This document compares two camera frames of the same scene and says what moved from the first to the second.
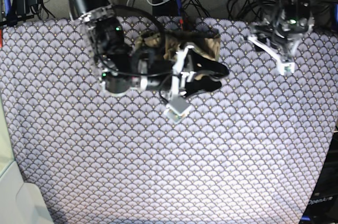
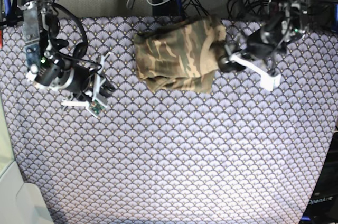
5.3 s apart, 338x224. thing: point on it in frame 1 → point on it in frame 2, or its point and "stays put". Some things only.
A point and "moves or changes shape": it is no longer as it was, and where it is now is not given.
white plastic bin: (20, 202) stays put
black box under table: (170, 8) stays put
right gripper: (277, 34) → (226, 65)
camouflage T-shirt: (169, 42) moves or changes shape
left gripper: (182, 83) → (83, 81)
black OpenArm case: (322, 207) stays put
